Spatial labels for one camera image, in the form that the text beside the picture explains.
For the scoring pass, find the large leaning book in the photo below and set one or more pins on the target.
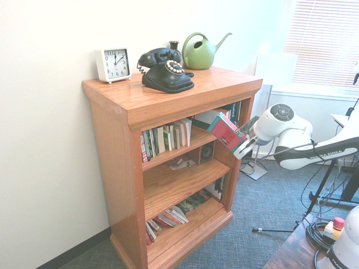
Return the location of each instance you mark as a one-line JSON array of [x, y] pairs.
[[206, 119]]

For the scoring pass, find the black camera tripod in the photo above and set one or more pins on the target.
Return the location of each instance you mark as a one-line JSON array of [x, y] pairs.
[[275, 230]]

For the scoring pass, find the wooden bookshelf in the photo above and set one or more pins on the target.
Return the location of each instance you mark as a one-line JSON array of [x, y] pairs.
[[179, 92]]

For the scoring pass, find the small green book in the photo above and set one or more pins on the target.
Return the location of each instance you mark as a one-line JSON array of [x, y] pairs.
[[167, 140]]

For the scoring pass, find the white square clock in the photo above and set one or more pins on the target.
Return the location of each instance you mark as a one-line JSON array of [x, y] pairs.
[[115, 63]]

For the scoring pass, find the white window blinds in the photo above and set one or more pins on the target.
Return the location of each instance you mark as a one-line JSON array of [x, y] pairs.
[[322, 42]]

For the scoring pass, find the bright red book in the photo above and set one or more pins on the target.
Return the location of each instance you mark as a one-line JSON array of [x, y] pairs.
[[150, 236]]

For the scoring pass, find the small wooden speaker box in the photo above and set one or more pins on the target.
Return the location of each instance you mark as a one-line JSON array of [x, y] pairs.
[[207, 152]]

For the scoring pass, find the black metal stand frame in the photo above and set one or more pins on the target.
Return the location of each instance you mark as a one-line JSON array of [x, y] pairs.
[[352, 185]]

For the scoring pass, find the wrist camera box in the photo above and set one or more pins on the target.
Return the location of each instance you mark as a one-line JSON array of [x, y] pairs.
[[248, 124]]

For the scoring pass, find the small item on middle shelf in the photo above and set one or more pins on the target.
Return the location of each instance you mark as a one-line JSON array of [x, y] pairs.
[[181, 164]]

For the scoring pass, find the red emergency stop button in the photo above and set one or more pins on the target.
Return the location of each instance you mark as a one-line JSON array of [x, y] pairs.
[[338, 222]]

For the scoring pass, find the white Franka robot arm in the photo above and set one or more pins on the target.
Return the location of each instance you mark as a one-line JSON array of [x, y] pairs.
[[280, 123]]

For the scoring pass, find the dark red book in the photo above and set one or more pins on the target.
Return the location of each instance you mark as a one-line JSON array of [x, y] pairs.
[[166, 221]]

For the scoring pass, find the beige paperback book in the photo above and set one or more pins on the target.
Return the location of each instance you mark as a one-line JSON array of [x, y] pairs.
[[175, 136], [160, 140]]

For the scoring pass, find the teal and red paperback book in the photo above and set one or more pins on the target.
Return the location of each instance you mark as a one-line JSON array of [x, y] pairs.
[[224, 131]]

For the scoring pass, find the green plastic watering can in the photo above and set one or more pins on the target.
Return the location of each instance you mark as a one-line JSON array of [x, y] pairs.
[[199, 59]]

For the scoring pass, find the white shade floor lamp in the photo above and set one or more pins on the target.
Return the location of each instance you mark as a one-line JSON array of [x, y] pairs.
[[276, 68]]

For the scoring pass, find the thick white paperback book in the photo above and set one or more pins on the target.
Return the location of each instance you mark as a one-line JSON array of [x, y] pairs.
[[185, 131]]

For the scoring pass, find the green camouflage book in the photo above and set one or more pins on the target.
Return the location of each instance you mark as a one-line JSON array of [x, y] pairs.
[[193, 203]]

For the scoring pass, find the dark green spine book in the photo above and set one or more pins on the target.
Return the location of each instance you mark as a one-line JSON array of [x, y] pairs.
[[152, 143]]

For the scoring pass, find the black rotary telephone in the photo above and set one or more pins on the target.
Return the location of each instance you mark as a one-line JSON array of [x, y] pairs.
[[165, 78]]

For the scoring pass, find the black glossy vase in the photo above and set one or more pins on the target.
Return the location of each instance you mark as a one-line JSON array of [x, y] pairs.
[[174, 47]]

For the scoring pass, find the red and white spine book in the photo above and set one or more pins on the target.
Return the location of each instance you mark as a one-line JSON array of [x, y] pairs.
[[144, 147]]

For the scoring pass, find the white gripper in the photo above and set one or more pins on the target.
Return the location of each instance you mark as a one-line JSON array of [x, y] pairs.
[[241, 154]]

